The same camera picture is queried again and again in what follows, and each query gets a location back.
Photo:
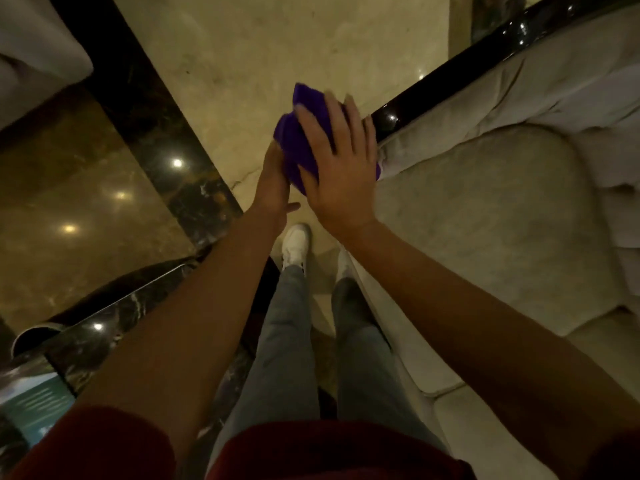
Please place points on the person's left hand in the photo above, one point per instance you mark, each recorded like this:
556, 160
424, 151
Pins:
272, 187

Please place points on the person's right hand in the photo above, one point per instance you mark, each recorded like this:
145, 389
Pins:
342, 187

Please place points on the person's right thumb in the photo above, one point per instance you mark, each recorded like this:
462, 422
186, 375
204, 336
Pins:
309, 180

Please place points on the person's right middle finger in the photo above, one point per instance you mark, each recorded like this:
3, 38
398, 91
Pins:
337, 119

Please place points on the person's left thumb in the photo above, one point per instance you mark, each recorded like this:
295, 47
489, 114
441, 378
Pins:
294, 207

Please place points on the person's right little finger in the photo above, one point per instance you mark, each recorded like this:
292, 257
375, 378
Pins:
371, 139

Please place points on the purple cleaning cloth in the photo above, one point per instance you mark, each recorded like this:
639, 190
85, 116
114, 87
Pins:
300, 144

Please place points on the person's right forearm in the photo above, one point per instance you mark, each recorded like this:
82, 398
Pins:
475, 339

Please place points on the person's left forearm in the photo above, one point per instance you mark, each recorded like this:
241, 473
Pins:
200, 314

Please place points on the white left shoe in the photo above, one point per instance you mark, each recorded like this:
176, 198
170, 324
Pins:
296, 244

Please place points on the white shoe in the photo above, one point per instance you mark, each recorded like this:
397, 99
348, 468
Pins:
296, 244
344, 267

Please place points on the white right shoe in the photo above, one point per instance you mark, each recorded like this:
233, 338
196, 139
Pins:
344, 267

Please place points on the grey jeans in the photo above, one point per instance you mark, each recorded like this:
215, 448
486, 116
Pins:
290, 354

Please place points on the beige fabric sofa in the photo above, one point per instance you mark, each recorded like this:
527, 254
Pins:
500, 219

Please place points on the black marble side table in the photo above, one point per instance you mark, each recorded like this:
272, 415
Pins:
100, 339

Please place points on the red shirt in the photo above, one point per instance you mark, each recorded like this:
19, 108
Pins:
325, 454

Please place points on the teal printed booklet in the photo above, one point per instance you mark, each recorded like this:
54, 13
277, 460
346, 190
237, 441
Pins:
32, 407

